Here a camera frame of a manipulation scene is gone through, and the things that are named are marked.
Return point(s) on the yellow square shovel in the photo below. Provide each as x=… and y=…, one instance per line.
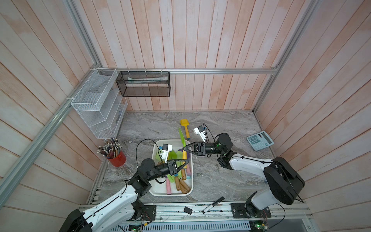
x=185, y=123

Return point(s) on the green trowel wooden handle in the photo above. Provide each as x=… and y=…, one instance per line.
x=173, y=155

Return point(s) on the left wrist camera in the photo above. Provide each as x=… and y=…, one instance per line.
x=165, y=153

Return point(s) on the small black square block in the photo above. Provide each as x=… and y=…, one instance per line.
x=188, y=210

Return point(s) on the pink handle shovel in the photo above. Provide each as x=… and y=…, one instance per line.
x=168, y=187

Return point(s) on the white plastic storage box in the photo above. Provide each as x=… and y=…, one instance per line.
x=159, y=190

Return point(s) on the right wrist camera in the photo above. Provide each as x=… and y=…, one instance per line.
x=200, y=130

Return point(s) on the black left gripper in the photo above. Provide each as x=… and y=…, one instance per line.
x=172, y=166

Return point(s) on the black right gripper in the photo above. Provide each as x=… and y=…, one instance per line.
x=202, y=150

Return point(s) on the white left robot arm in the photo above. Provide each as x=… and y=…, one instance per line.
x=125, y=204

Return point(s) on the white wire mesh shelf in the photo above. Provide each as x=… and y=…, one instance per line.
x=100, y=104

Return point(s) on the light blue calculator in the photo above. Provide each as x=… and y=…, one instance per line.
x=260, y=141

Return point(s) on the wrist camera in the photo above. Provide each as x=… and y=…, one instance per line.
x=200, y=130
x=165, y=153

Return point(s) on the black wire mesh basket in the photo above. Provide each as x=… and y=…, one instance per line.
x=144, y=83

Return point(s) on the green shovel yellow handle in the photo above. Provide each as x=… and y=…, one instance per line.
x=183, y=143

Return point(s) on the red pencil cup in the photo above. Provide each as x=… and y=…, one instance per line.
x=119, y=160

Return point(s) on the green shovel wooden handle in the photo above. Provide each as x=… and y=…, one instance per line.
x=184, y=187

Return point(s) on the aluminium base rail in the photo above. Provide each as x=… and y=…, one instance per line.
x=226, y=216

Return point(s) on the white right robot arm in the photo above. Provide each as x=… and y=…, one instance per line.
x=284, y=182

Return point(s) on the black marker pen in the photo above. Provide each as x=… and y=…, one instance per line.
x=212, y=205

